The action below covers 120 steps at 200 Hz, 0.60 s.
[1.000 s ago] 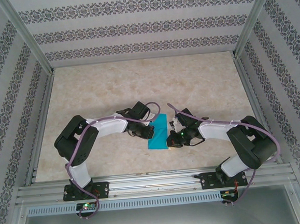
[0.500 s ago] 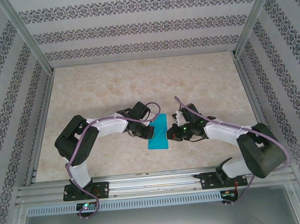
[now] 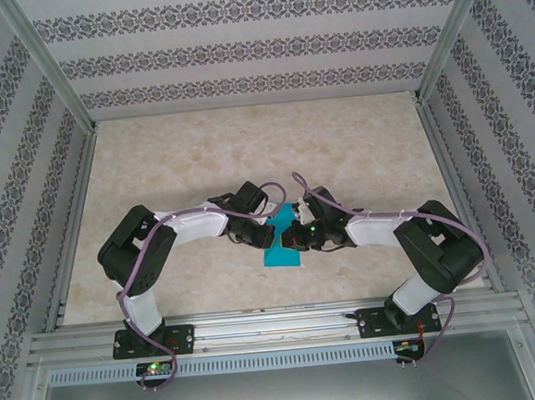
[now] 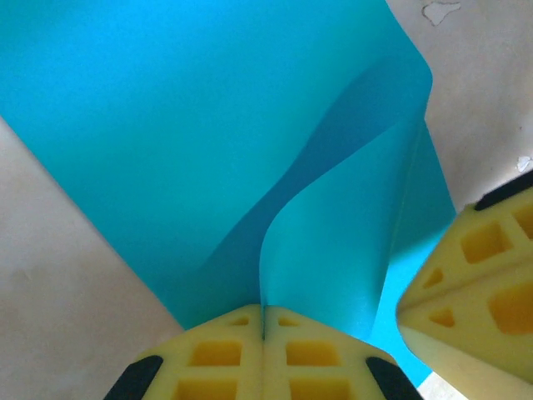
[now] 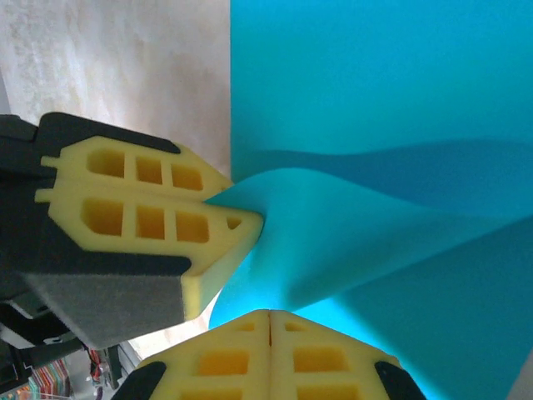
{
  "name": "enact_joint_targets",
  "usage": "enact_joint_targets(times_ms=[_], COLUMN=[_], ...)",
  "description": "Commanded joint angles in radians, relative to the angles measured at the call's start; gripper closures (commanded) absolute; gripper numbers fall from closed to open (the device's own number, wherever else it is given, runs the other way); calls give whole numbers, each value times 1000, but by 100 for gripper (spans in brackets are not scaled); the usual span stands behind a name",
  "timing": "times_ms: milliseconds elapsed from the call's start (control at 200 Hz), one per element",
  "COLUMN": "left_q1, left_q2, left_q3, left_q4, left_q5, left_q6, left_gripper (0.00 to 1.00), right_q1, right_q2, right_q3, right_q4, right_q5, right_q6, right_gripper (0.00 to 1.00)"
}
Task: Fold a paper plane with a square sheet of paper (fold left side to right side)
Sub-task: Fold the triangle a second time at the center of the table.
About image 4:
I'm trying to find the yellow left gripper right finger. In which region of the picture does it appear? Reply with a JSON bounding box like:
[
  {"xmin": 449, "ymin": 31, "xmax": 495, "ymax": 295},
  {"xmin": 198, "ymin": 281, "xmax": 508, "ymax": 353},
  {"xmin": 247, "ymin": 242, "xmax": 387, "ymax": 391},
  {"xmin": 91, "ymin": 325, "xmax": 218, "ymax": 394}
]
[{"xmin": 262, "ymin": 306, "xmax": 420, "ymax": 400}]

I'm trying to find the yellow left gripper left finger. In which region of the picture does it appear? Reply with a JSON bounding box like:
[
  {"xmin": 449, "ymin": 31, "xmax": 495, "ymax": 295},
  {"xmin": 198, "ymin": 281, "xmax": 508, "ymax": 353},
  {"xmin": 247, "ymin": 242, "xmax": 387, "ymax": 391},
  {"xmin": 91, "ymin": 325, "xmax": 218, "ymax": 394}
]
[{"xmin": 103, "ymin": 303, "xmax": 264, "ymax": 400}]

